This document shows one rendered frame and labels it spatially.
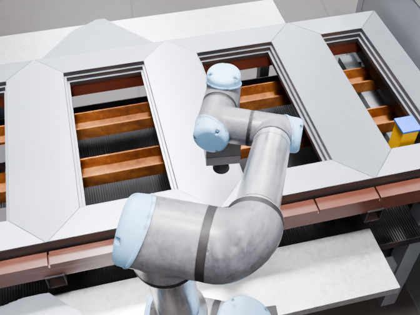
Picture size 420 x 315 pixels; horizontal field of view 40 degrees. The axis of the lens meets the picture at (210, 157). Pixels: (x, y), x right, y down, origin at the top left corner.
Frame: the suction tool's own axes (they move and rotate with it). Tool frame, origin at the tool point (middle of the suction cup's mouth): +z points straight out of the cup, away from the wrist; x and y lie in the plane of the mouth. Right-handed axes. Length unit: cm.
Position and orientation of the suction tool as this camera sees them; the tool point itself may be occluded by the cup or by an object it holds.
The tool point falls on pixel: (220, 167)
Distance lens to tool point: 147.9
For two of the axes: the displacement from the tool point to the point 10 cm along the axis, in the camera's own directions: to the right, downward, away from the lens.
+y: -9.9, 0.8, -0.8
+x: 1.1, 7.5, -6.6
